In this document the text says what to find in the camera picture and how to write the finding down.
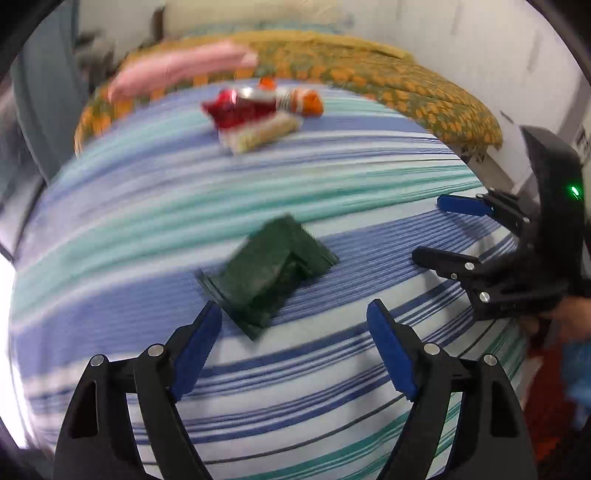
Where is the dark green wrapper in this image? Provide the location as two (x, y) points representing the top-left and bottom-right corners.
(195, 215), (339, 340)

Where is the orange snack wrapper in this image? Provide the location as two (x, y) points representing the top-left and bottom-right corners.
(259, 77), (325, 117)

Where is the crushed red soda can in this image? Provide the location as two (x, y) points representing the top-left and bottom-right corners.
(201, 87), (276, 130)

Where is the person's right hand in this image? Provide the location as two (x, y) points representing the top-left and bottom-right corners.
(520, 296), (591, 342)

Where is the white wardrobe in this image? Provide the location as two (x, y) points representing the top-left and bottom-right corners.
(345, 1), (590, 187)

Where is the orange floral green quilt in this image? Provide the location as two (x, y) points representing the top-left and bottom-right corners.
(74, 30), (503, 153)

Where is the folded pink striped blanket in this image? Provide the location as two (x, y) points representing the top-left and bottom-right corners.
(107, 41), (259, 102)

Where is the teal blue curtain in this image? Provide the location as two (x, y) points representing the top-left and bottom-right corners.
(10, 1), (89, 182)

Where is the cream padded headboard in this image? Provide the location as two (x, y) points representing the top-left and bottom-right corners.
(161, 1), (353, 37)

